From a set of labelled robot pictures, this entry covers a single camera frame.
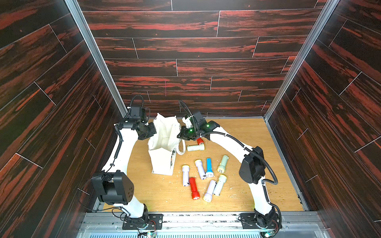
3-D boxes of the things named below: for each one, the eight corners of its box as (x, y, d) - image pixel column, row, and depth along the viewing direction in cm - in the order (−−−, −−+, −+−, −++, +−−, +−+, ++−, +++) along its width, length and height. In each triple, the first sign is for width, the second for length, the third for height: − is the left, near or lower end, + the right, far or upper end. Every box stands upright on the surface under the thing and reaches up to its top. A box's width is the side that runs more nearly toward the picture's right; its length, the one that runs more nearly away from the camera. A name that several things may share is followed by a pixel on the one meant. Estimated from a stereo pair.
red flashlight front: (192, 200, 82) (192, 198, 80) (188, 179, 89) (188, 177, 87) (199, 198, 82) (200, 197, 80) (195, 178, 90) (195, 176, 88)
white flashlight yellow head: (201, 180, 89) (201, 178, 87) (194, 162, 97) (194, 160, 95) (207, 178, 90) (207, 176, 88) (200, 160, 98) (200, 158, 96)
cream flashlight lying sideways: (187, 152, 102) (187, 149, 99) (186, 147, 105) (186, 144, 102) (204, 150, 103) (204, 147, 100) (203, 145, 105) (203, 142, 102)
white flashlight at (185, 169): (181, 186, 87) (181, 185, 85) (182, 166, 95) (182, 164, 93) (189, 186, 87) (189, 185, 85) (189, 166, 95) (189, 164, 93)
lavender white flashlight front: (202, 200, 82) (202, 198, 80) (208, 180, 89) (208, 178, 87) (210, 203, 81) (211, 201, 79) (215, 182, 88) (216, 181, 86)
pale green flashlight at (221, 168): (216, 171, 92) (216, 169, 90) (221, 155, 100) (222, 153, 98) (223, 174, 91) (224, 172, 89) (228, 158, 98) (229, 156, 96)
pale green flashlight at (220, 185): (211, 192, 84) (212, 191, 82) (220, 175, 91) (221, 173, 89) (218, 197, 83) (219, 195, 81) (227, 178, 90) (228, 176, 88)
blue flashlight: (206, 177, 90) (206, 176, 88) (205, 159, 98) (205, 157, 96) (213, 177, 90) (213, 176, 88) (211, 159, 98) (211, 157, 96)
